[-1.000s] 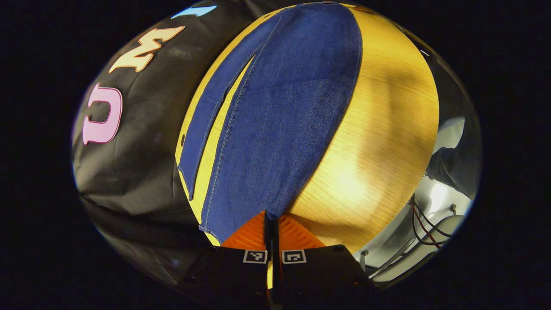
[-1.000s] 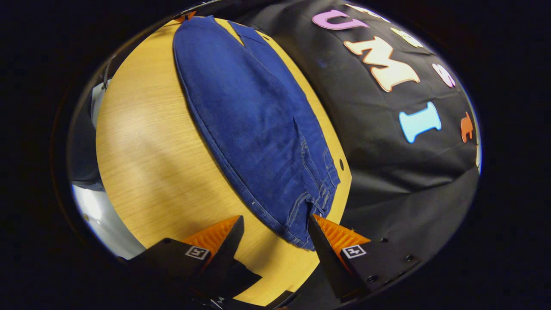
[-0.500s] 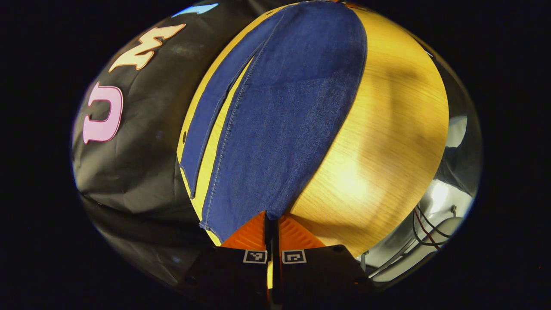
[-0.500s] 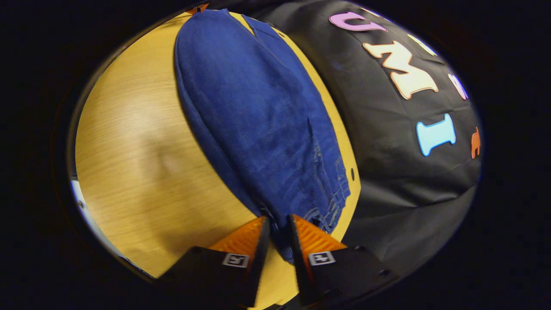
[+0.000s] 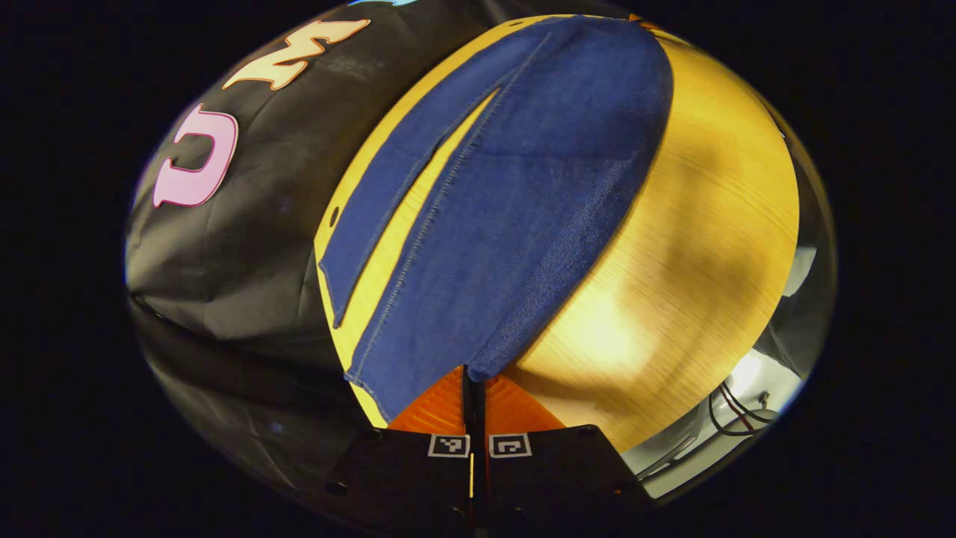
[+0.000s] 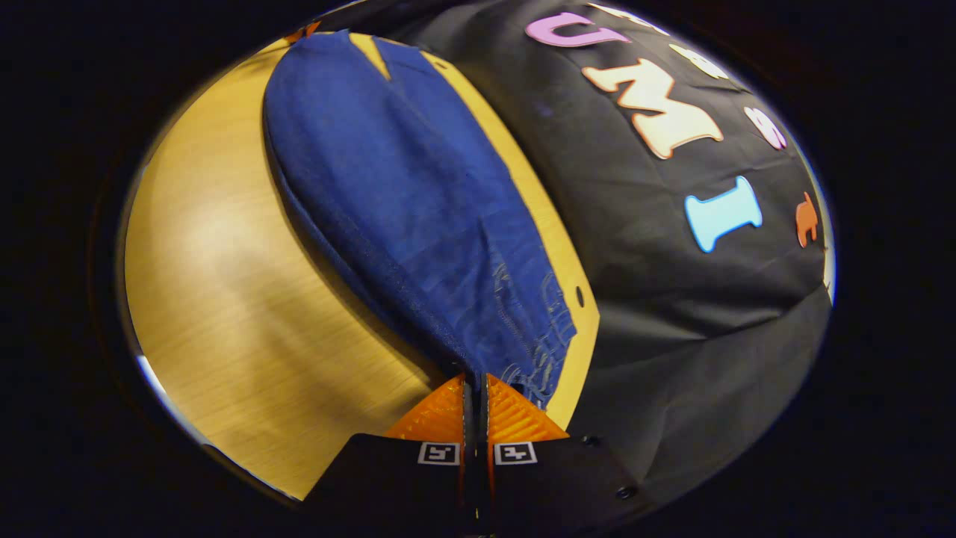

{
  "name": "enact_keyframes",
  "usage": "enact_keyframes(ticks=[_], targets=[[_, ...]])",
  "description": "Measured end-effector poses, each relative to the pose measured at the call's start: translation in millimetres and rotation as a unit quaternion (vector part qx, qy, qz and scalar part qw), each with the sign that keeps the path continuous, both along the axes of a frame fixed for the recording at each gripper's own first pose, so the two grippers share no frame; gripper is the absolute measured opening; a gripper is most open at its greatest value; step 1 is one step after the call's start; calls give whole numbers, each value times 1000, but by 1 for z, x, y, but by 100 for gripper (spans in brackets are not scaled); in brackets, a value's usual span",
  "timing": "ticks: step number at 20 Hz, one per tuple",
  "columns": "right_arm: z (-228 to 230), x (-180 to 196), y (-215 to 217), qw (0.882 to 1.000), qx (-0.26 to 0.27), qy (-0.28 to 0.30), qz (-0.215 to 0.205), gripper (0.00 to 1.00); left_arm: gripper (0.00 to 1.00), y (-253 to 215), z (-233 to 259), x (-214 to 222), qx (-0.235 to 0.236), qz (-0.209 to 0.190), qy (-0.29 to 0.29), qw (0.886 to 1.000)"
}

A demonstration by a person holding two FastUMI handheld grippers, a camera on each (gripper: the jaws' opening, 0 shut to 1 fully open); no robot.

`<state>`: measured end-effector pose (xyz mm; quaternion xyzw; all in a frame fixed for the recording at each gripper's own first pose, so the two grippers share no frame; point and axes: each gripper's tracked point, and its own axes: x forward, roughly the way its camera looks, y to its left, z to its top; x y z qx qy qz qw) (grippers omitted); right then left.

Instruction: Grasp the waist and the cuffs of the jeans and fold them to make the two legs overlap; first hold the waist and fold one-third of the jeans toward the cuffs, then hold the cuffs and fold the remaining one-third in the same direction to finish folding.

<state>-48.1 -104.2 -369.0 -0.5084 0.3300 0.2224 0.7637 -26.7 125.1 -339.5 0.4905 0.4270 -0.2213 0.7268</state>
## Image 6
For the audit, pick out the black backdrop cloth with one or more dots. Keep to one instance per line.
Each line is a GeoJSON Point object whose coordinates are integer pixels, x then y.
{"type": "Point", "coordinates": [672, 321]}

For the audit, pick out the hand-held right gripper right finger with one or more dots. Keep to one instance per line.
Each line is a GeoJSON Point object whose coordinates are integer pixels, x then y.
{"type": "Point", "coordinates": [560, 478]}

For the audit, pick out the blue jeans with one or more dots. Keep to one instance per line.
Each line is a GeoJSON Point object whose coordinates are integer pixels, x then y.
{"type": "Point", "coordinates": [403, 194]}

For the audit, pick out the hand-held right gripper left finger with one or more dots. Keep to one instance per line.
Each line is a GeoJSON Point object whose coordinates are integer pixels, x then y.
{"type": "Point", "coordinates": [388, 478]}

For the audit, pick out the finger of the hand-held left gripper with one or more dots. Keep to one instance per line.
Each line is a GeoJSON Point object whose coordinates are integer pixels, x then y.
{"type": "Point", "coordinates": [305, 32]}

